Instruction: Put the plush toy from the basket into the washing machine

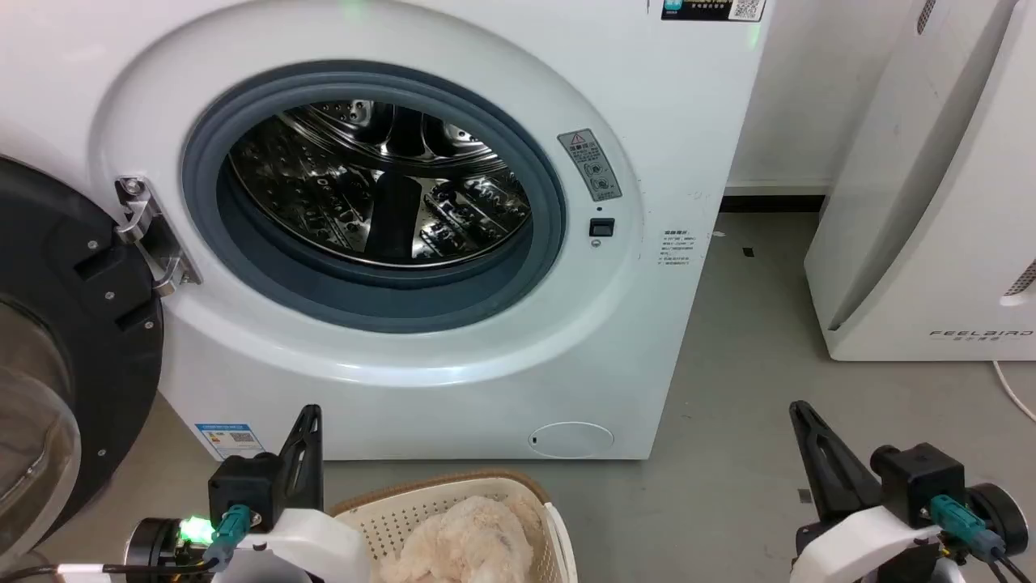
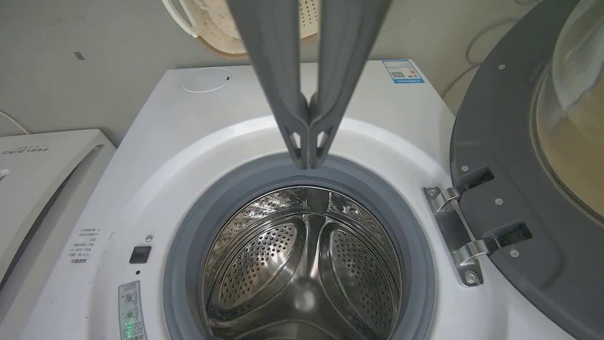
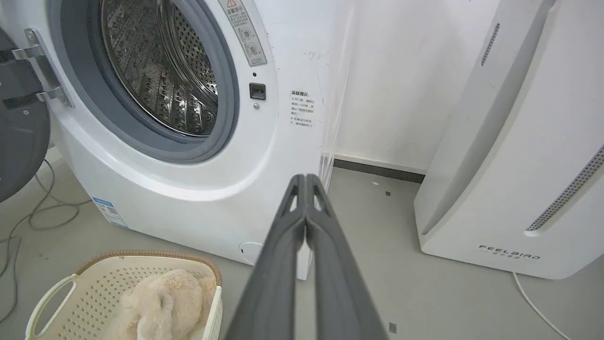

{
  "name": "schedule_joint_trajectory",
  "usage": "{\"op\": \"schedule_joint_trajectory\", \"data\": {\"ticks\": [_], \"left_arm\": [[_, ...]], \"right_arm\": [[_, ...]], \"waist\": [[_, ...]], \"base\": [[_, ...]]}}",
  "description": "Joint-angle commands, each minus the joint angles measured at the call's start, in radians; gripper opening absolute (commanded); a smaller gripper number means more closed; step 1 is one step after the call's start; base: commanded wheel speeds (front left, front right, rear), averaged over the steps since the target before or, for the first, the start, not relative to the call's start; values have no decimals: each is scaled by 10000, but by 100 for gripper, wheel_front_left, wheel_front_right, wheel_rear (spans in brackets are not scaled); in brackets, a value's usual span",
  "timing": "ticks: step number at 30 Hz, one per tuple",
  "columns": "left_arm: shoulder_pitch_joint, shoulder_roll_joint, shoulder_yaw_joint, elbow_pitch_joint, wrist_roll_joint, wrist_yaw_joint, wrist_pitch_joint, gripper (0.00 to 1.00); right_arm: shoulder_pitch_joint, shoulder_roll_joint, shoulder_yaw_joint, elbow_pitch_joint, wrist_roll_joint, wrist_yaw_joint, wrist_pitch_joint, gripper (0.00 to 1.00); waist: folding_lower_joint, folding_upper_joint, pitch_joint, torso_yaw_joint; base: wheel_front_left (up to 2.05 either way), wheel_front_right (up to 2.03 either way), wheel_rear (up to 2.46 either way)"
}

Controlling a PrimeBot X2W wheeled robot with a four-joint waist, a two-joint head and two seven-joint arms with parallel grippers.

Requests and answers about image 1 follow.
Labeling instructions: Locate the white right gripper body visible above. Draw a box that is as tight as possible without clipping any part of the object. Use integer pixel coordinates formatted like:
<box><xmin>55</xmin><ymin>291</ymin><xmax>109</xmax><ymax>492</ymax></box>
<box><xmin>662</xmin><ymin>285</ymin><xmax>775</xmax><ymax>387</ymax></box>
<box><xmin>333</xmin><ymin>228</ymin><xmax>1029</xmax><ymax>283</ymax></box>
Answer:
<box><xmin>788</xmin><ymin>504</ymin><xmax>946</xmax><ymax>583</ymax></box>

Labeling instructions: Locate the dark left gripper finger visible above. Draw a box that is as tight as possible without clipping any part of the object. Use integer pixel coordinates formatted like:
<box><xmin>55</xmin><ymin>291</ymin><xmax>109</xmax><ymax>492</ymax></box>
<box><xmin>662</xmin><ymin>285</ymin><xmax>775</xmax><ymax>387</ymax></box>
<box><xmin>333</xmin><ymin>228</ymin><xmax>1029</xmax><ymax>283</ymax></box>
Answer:
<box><xmin>278</xmin><ymin>404</ymin><xmax>324</xmax><ymax>513</ymax></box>

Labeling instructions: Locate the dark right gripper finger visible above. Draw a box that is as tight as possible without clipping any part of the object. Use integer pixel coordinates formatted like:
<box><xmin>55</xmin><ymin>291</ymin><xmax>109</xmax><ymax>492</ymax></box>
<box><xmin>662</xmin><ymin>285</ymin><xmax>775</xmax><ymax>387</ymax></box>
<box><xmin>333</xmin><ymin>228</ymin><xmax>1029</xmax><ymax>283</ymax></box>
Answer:
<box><xmin>788</xmin><ymin>400</ymin><xmax>884</xmax><ymax>524</ymax></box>

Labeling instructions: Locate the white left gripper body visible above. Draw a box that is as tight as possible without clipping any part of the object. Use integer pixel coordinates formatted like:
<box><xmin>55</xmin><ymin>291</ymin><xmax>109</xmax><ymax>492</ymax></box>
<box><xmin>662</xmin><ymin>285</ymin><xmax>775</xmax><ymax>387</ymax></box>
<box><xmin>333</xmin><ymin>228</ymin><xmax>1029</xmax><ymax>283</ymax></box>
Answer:
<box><xmin>217</xmin><ymin>507</ymin><xmax>372</xmax><ymax>583</ymax></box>

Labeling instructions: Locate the washing machine door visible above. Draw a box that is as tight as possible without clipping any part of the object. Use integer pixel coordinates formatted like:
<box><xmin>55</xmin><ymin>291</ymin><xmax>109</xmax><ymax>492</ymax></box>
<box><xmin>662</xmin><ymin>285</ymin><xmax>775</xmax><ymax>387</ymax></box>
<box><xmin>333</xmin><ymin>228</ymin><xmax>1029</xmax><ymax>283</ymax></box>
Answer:
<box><xmin>0</xmin><ymin>155</ymin><xmax>165</xmax><ymax>565</ymax></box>

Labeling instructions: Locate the cream plastic laundry basket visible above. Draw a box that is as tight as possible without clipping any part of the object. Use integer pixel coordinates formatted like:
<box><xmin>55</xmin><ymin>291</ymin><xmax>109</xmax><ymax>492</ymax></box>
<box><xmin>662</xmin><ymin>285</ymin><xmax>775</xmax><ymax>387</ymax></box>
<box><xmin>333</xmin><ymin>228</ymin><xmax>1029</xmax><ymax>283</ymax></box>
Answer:
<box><xmin>330</xmin><ymin>473</ymin><xmax>579</xmax><ymax>583</ymax></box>

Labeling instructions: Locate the blue energy label sticker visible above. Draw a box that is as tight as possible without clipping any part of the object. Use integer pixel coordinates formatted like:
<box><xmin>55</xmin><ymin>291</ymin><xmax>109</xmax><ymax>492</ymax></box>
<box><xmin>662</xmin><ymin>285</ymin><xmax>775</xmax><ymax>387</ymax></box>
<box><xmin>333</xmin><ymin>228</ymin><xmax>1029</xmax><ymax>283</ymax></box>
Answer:
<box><xmin>194</xmin><ymin>422</ymin><xmax>266</xmax><ymax>461</ymax></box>

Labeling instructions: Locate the cream fluffy towel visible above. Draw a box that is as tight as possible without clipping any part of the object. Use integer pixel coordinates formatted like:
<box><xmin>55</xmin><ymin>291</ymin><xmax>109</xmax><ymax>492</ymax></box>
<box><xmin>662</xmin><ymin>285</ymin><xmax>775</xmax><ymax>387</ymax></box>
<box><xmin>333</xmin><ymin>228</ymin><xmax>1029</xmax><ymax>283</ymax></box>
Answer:
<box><xmin>380</xmin><ymin>494</ymin><xmax>545</xmax><ymax>583</ymax></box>

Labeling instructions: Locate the white front-load washing machine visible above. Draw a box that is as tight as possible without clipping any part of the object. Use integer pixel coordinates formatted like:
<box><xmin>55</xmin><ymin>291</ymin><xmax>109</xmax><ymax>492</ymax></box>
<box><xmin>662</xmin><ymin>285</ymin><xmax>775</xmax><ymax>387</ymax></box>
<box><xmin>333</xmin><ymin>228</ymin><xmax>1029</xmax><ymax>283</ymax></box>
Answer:
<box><xmin>0</xmin><ymin>0</ymin><xmax>767</xmax><ymax>462</ymax></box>

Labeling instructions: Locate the oval filter cover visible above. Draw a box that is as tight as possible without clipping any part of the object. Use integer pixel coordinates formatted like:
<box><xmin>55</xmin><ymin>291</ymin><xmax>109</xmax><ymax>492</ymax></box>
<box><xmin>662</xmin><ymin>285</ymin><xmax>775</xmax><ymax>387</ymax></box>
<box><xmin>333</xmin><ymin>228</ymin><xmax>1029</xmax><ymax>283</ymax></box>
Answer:
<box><xmin>529</xmin><ymin>421</ymin><xmax>615</xmax><ymax>460</ymax></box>

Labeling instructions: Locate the small printed text sticker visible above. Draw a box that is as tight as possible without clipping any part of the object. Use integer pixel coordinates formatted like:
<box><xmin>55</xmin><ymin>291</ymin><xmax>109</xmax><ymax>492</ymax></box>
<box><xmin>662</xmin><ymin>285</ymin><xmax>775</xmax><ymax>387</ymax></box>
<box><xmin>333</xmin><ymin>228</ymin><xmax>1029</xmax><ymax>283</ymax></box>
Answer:
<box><xmin>658</xmin><ymin>228</ymin><xmax>695</xmax><ymax>268</ymax></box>

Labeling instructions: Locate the black baseboard strip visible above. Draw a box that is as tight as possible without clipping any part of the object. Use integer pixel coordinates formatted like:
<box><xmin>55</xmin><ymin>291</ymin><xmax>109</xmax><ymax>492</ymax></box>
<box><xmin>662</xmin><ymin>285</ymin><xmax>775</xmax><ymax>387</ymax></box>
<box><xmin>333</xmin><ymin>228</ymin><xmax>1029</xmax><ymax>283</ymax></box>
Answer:
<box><xmin>720</xmin><ymin>194</ymin><xmax>827</xmax><ymax>214</ymax></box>

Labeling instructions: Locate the white air purifier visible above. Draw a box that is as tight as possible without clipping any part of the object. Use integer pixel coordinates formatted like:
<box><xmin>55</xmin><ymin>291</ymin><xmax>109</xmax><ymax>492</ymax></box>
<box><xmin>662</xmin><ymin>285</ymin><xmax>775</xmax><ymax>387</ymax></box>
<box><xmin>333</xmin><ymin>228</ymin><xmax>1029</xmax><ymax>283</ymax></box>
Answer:
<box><xmin>804</xmin><ymin>0</ymin><xmax>1036</xmax><ymax>362</ymax></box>

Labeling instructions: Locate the black QR code label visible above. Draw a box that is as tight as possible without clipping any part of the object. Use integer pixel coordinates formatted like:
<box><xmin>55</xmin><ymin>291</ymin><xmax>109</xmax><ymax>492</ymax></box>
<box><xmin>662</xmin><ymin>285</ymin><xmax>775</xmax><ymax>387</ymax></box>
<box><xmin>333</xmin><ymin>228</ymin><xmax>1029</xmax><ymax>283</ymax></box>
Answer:
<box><xmin>660</xmin><ymin>0</ymin><xmax>766</xmax><ymax>23</ymax></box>

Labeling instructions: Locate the teal left camera cable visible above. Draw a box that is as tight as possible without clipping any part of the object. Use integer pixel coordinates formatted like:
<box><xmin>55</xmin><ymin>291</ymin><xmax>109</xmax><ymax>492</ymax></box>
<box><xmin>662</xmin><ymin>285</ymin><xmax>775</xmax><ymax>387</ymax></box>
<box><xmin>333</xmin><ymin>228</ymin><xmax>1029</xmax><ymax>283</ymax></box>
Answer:
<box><xmin>0</xmin><ymin>504</ymin><xmax>253</xmax><ymax>583</ymax></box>

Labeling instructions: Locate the teal camera cable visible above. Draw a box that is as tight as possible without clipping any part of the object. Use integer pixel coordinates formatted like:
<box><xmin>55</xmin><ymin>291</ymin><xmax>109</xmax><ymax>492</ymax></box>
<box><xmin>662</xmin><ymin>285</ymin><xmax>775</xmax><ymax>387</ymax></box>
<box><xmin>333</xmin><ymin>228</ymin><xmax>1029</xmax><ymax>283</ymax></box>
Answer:
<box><xmin>929</xmin><ymin>495</ymin><xmax>1036</xmax><ymax>583</ymax></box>
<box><xmin>0</xmin><ymin>504</ymin><xmax>253</xmax><ymax>583</ymax></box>

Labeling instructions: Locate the teal right camera cable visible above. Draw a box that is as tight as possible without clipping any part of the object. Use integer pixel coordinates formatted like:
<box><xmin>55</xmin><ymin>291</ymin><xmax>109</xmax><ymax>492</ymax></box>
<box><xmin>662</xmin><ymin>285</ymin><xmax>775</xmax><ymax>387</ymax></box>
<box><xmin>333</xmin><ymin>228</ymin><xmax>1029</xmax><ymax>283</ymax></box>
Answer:
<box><xmin>929</xmin><ymin>495</ymin><xmax>1036</xmax><ymax>583</ymax></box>

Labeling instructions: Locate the white power cable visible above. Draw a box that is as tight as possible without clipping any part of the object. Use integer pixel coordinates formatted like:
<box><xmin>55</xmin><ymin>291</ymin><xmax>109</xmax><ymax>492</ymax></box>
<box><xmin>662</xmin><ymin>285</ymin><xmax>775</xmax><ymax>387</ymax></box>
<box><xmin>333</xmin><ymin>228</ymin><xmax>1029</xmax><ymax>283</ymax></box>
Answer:
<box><xmin>992</xmin><ymin>360</ymin><xmax>1036</xmax><ymax>423</ymax></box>

